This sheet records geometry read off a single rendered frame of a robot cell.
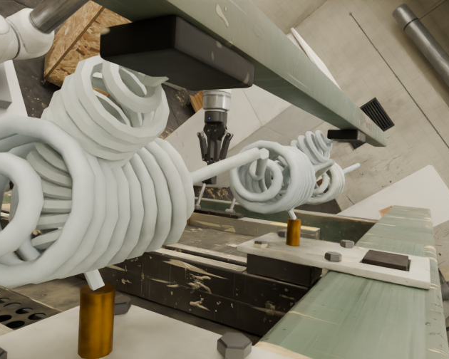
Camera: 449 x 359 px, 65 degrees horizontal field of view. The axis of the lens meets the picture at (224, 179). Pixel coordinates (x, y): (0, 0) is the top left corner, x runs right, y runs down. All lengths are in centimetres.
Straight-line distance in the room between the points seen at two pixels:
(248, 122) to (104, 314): 317
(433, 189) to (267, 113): 202
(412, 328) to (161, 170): 19
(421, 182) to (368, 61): 557
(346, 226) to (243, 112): 235
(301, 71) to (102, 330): 16
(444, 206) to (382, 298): 400
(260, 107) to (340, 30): 687
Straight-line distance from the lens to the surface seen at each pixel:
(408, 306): 32
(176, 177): 17
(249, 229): 99
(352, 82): 939
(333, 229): 116
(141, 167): 17
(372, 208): 437
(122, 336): 21
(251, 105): 334
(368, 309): 29
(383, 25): 974
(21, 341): 21
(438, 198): 431
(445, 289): 613
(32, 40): 174
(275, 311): 43
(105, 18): 292
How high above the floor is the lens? 196
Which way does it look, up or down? 26 degrees down
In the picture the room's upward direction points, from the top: 55 degrees clockwise
